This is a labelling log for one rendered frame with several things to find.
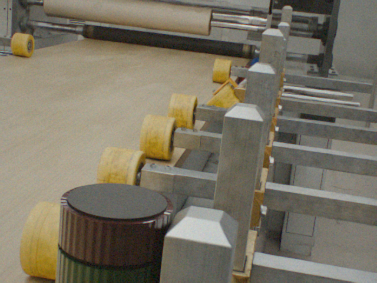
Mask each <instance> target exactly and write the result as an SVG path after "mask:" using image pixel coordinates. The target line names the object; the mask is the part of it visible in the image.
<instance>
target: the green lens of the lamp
mask: <svg viewBox="0 0 377 283"><path fill-rule="evenodd" d="M161 262H162V257H161V258H160V259H159V260H157V261H155V262H153V263H152V264H148V265H145V266H141V267H136V268H127V269H111V268H101V267H97V266H92V265H87V264H84V263H82V262H79V261H77V260H75V259H73V258H72V257H70V256H69V255H67V254H66V253H65V251H64V250H63V249H62V248H61V246H60V244H59V242H58V250H57V271H56V283H160V273H161Z"/></svg>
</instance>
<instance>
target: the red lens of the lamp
mask: <svg viewBox="0 0 377 283"><path fill-rule="evenodd" d="M79 187H80V186H79ZM76 188H78V187H75V188H73V189H71V190H69V191H67V192H65V193H64V194H63V195H62V196H61V198H60V210H59V230H58V242H59V244H60V246H61V248H63V249H64V250H65V251H66V252H68V253H69V254H71V255H73V256H75V257H77V258H80V259H83V260H86V261H90V262H95V263H98V264H106V265H134V264H141V263H145V262H149V261H152V260H155V259H157V258H159V257H161V256H162V255H163V245H164V236H165V234H166V232H167V230H168V229H169V227H170V225H171V223H172V217H173V204H172V202H171V201H170V200H169V199H168V198H167V197H165V196H164V195H162V194H160V193H159V194H160V195H161V196H163V197H164V198H165V200H166V201H167V205H168V208H167V210H166V212H165V213H164V214H162V215H160V216H157V217H155V218H151V219H147V220H143V221H131V222H120V221H114V222H112V221H103V220H99V219H94V218H90V217H87V216H84V215H82V214H79V213H77V212H75V211H74V210H72V209H71V208H70V207H69V206H68V205H67V203H66V198H67V196H68V194H69V193H70V192H71V191H72V190H74V189H76ZM157 193H158V192H157Z"/></svg>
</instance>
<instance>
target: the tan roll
mask: <svg viewBox="0 0 377 283"><path fill-rule="evenodd" d="M27 4H28V5H35V6H43V7H44V12H45V14H46V16H48V17H56V18H65V19H74V20H80V21H90V22H99V23H104V24H114V25H123V26H128V27H137V28H147V29H156V30H162V31H171V32H180V33H186V34H194V35H204V36H209V35H210V33H211V28H212V27H216V28H226V29H235V30H241V31H250V32H260V33H264V32H265V31H266V25H258V24H248V23H242V22H233V21H223V20H218V19H211V13H212V9H206V8H196V7H191V6H181V5H171V4H161V3H155V2H146V1H136V0H27Z"/></svg>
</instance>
